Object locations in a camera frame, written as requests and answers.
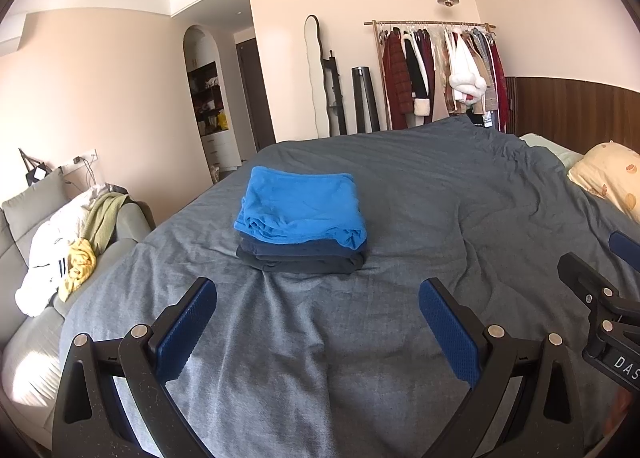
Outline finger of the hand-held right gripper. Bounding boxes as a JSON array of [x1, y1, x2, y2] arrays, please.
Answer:
[[608, 231, 640, 265], [557, 252, 640, 319]]

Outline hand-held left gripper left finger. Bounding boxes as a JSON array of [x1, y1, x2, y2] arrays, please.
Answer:
[[51, 277, 218, 458]]

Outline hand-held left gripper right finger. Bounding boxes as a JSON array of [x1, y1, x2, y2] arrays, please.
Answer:
[[419, 278, 585, 458]]

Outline blue pants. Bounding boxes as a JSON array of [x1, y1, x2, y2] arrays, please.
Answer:
[[233, 166, 368, 249]]

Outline person's right forearm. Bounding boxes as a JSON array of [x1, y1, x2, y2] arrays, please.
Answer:
[[606, 382, 640, 450]]

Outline folded dark grey pants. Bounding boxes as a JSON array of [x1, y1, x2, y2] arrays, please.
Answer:
[[236, 245, 365, 275]]

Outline folded navy pants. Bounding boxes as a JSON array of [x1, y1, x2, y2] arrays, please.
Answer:
[[237, 233, 368, 263]]

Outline floral cream pillow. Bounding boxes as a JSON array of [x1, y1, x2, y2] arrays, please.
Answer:
[[566, 140, 640, 225]]

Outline light green pillow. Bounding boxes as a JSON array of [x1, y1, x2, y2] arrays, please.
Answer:
[[519, 133, 583, 169]]

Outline yellow cloth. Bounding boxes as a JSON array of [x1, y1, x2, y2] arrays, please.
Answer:
[[59, 238, 97, 302]]

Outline olive green blanket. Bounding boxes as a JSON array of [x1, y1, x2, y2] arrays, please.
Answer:
[[80, 192, 132, 256]]

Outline wooden headboard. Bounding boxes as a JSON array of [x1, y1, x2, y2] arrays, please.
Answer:
[[505, 76, 640, 159]]

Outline grey-blue duvet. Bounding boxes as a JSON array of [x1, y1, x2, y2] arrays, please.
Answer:
[[59, 117, 640, 458]]

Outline grey sofa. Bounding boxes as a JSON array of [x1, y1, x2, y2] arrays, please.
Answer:
[[0, 168, 157, 409]]

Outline pile of clothes on sofa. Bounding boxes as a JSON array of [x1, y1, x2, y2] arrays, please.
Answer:
[[15, 185, 108, 316]]

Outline black and white bag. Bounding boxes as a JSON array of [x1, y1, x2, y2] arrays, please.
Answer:
[[19, 148, 51, 186]]

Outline dark brown door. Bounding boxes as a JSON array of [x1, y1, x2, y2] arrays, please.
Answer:
[[236, 36, 277, 153]]

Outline arched shelf niche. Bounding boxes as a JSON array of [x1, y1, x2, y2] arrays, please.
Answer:
[[183, 25, 241, 173]]

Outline black ladder stand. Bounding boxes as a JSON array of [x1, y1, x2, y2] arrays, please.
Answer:
[[322, 50, 348, 136]]

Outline row of hanging clothes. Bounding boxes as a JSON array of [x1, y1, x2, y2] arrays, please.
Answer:
[[377, 24, 511, 131]]

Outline wavy standing mirror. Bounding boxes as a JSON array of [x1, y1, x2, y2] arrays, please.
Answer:
[[304, 15, 331, 139]]

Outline wooden clothes rack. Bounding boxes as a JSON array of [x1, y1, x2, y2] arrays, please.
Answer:
[[364, 20, 497, 131]]

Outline white wall socket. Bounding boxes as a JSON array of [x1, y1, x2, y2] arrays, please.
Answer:
[[60, 150, 100, 173]]

